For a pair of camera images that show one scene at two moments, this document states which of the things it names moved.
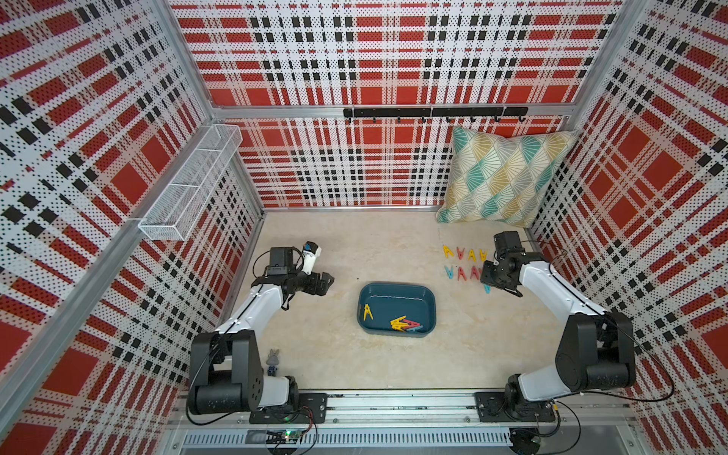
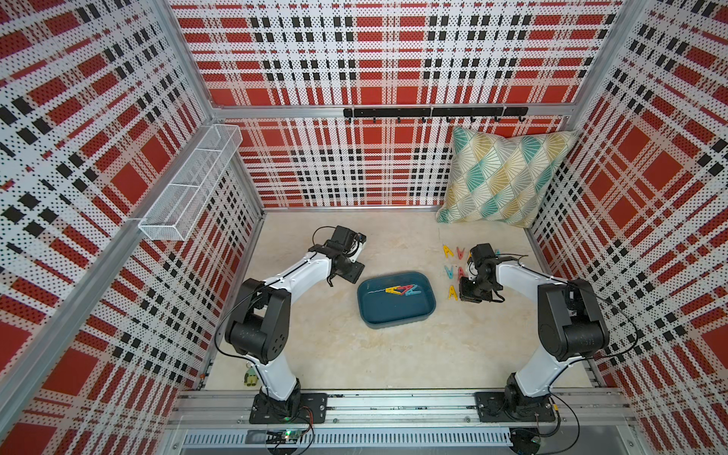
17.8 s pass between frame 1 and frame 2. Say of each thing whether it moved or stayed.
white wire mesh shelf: stayed
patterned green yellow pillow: stayed
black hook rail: stayed
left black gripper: moved
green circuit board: stayed
